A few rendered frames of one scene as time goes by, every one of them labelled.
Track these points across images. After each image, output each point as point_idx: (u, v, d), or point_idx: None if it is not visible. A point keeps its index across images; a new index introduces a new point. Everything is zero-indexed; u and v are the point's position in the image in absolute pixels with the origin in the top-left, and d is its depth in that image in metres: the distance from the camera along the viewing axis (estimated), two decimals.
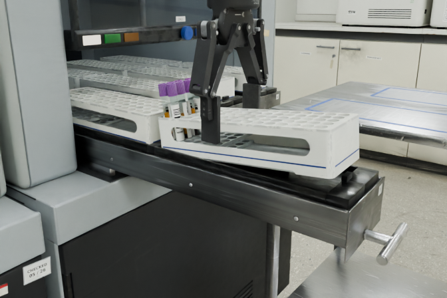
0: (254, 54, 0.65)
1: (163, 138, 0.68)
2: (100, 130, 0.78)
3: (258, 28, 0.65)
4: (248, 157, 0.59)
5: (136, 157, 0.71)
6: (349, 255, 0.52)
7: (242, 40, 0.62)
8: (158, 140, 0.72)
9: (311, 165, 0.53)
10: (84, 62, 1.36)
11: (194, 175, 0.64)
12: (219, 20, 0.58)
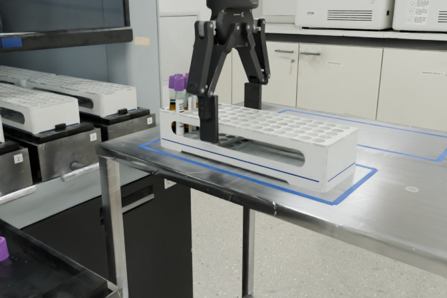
0: (255, 54, 0.65)
1: (163, 130, 0.69)
2: None
3: (259, 28, 0.65)
4: (244, 160, 0.59)
5: None
6: None
7: (241, 40, 0.62)
8: None
9: (304, 177, 0.53)
10: None
11: None
12: (217, 20, 0.58)
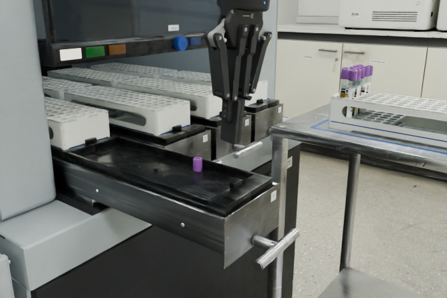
0: None
1: (332, 114, 0.83)
2: None
3: None
4: (420, 136, 0.73)
5: None
6: (231, 261, 0.54)
7: None
8: (75, 146, 0.74)
9: None
10: (72, 70, 1.27)
11: (99, 181, 0.65)
12: None
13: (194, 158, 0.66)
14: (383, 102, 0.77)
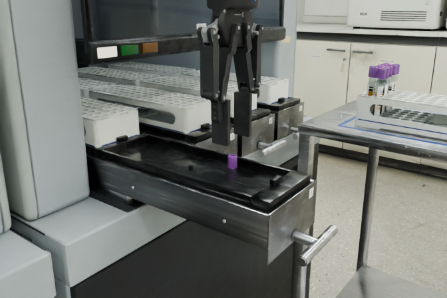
0: None
1: (360, 112, 0.83)
2: None
3: None
4: None
5: None
6: (273, 257, 0.54)
7: None
8: (107, 143, 0.74)
9: None
10: (91, 70, 1.27)
11: (135, 178, 0.65)
12: None
13: (229, 155, 0.67)
14: (412, 100, 0.78)
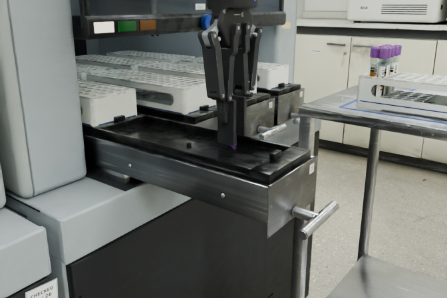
0: None
1: (362, 93, 0.82)
2: None
3: None
4: None
5: None
6: (273, 231, 0.53)
7: None
8: (104, 122, 0.73)
9: None
10: (90, 57, 1.26)
11: (132, 155, 0.64)
12: None
13: None
14: (414, 80, 0.76)
